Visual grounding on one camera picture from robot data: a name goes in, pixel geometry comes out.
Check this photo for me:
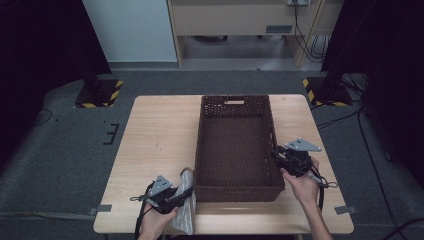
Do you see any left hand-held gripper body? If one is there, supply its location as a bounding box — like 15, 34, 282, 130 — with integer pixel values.
142, 174, 180, 215

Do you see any long black floor cable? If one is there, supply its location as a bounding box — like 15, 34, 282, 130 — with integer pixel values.
357, 108, 399, 240

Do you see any black yellow striped stand base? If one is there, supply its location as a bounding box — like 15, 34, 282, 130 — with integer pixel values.
301, 73, 354, 108
73, 74, 124, 109

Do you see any beige wooden desk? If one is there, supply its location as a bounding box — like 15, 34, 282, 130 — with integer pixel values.
166, 0, 346, 68

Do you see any thick black floor cable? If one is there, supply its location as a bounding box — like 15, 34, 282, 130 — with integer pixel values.
381, 217, 424, 240

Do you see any hand-held gripper cable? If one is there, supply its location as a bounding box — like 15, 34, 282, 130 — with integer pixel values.
129, 180, 156, 240
309, 164, 340, 214

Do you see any person's left hand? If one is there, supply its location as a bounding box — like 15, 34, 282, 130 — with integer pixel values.
138, 203, 180, 240

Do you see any grey striped cloth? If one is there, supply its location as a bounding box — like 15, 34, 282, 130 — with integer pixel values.
162, 167, 198, 236

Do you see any left hand-held gripper cable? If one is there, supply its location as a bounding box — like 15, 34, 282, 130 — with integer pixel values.
129, 180, 156, 240

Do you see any grey desk label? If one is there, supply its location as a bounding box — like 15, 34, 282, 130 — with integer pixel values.
265, 24, 294, 35

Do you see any bundle of black cables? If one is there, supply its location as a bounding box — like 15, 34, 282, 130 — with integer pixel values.
292, 0, 333, 64

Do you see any right hand-held gripper cable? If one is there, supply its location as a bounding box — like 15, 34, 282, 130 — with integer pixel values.
309, 164, 340, 214

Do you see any brown woven basket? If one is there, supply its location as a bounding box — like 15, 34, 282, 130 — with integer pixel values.
192, 94, 286, 204

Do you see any thin black floor cable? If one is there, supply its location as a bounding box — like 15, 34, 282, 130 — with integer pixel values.
32, 107, 54, 127

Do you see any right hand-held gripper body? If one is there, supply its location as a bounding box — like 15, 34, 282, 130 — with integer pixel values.
277, 137, 323, 178

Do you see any grey tape strip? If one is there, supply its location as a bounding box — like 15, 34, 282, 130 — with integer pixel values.
87, 203, 113, 216
333, 205, 358, 216

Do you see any person's right hand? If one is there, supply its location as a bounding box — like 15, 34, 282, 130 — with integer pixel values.
279, 155, 321, 208

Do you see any black curtain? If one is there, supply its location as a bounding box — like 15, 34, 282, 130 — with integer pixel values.
321, 0, 424, 190
0, 0, 113, 174

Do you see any white partition panel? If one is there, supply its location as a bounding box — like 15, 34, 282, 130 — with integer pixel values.
81, 0, 179, 64

